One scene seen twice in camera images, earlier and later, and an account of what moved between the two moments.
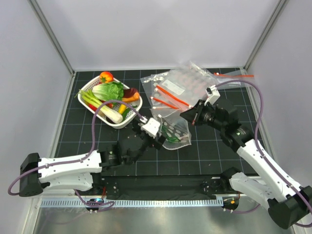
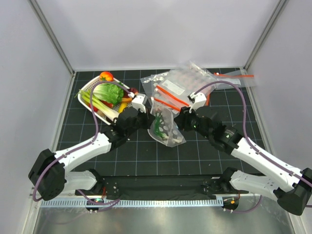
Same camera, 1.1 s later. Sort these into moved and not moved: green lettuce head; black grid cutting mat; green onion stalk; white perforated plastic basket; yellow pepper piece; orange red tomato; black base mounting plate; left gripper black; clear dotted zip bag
Moved: clear dotted zip bag; green onion stalk; left gripper black
Not moved: black base mounting plate; white perforated plastic basket; orange red tomato; yellow pepper piece; green lettuce head; black grid cutting mat
